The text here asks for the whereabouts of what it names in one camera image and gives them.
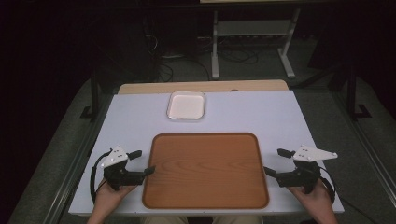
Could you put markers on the white square dish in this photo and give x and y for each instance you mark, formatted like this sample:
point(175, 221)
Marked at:
point(186, 105)

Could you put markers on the black metal stand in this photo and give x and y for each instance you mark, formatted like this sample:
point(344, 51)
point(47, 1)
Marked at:
point(352, 96)
point(94, 99)

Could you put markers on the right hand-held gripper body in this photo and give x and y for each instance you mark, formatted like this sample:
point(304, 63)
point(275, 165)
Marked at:
point(303, 174)

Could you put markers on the brown wooden tray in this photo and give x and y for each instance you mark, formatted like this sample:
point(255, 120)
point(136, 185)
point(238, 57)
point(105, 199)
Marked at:
point(205, 171)

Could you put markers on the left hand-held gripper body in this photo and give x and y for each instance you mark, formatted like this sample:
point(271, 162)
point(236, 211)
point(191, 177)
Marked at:
point(120, 177)

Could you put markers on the white metal stand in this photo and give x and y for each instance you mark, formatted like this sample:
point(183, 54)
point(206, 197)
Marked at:
point(255, 28)

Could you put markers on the person's left hand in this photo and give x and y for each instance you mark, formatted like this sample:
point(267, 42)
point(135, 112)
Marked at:
point(109, 196)

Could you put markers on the aluminium rail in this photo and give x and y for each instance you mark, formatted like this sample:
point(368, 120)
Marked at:
point(365, 149)
point(73, 174)

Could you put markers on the person's right hand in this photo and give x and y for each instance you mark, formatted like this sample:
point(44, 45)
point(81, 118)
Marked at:
point(313, 199)

